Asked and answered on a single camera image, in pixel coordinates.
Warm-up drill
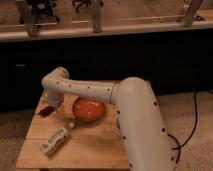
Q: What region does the black office chair right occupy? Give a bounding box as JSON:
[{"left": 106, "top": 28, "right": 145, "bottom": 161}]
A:
[{"left": 72, "top": 0, "right": 104, "bottom": 13}]

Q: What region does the white plastic bottle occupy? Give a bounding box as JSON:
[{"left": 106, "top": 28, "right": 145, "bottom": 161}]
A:
[{"left": 40, "top": 122, "right": 75, "bottom": 156}]

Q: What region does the black office chair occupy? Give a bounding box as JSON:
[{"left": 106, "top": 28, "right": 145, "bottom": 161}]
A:
[
  {"left": 26, "top": 0, "right": 59, "bottom": 25},
  {"left": 72, "top": 0, "right": 104, "bottom": 13}
]

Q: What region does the orange ceramic bowl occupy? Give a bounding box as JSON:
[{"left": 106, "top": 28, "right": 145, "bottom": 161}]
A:
[{"left": 72, "top": 97, "right": 105, "bottom": 123}]

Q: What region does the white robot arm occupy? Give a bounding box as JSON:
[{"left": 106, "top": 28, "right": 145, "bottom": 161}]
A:
[{"left": 41, "top": 67, "right": 176, "bottom": 171}]

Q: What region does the wooden table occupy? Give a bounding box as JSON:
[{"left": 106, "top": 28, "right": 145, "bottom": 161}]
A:
[{"left": 16, "top": 93, "right": 128, "bottom": 170}]

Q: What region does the black office chair left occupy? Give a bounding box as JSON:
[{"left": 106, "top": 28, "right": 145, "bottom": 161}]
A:
[{"left": 26, "top": 0, "right": 59, "bottom": 25}]

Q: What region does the red chili pepper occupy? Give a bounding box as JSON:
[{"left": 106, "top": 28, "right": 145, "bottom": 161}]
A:
[{"left": 38, "top": 106, "right": 54, "bottom": 117}]

